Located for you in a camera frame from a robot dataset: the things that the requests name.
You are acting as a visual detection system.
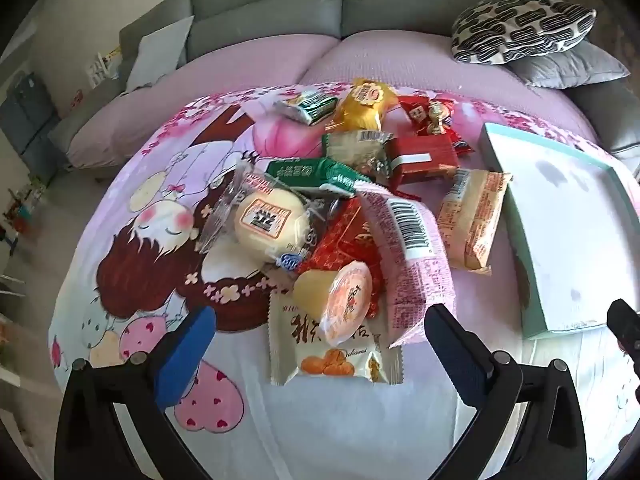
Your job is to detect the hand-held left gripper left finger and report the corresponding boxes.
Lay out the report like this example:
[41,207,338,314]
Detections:
[54,305,218,480]

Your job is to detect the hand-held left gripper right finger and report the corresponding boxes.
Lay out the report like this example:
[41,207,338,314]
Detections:
[424,302,587,480]

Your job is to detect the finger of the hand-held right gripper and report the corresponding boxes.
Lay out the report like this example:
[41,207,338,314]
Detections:
[606,299,640,376]

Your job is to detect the pink snack packet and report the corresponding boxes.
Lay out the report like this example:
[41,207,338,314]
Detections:
[355,182,458,348]

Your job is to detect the teal box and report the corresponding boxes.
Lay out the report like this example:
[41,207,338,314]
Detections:
[477,122,640,340]

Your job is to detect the beige and orange bread packet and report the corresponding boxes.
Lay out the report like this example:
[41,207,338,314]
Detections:
[437,169,513,275]

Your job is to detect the white bun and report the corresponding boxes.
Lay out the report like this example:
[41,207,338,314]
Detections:
[195,167,313,273]

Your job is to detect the red patterned packet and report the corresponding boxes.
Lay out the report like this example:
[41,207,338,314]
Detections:
[300,197,386,281]

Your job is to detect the red box with white stripe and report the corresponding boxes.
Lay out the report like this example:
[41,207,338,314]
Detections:
[385,136,460,186]

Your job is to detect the printed pink blanket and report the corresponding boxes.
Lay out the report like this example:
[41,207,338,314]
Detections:
[47,80,640,480]

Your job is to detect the white packet with orange picture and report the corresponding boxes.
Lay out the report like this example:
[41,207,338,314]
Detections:
[269,290,403,387]

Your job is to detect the jelly cup with orange lid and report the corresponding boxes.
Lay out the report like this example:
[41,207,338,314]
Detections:
[292,260,387,346]

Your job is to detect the colourful toys on floor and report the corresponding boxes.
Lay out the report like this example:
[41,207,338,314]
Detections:
[0,170,48,251]

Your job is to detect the green snack packet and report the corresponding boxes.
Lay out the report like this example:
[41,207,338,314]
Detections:
[265,157,368,198]

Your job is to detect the clear packet with green trim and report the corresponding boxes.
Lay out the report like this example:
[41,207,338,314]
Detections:
[321,129,393,181]

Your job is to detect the red candy packet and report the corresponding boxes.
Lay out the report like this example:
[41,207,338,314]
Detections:
[397,94,473,153]

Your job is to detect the grey pillow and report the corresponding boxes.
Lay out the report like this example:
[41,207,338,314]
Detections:
[510,40,631,90]

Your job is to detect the yellow snack packet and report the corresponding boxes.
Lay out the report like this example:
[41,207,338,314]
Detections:
[332,78,398,133]

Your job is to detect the green and white small packet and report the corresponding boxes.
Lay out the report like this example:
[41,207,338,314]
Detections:
[274,89,341,126]

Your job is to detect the pink sofa cover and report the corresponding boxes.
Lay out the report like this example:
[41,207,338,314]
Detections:
[67,30,601,171]

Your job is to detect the grey cabinet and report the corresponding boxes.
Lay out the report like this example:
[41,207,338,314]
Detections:
[0,72,61,186]

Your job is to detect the white cushion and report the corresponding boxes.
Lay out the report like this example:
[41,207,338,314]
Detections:
[125,16,195,92]

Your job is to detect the black and white patterned pillow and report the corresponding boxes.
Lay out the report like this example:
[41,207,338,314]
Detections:
[451,0,597,66]

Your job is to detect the grey sofa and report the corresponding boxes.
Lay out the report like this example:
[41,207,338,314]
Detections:
[47,0,640,181]

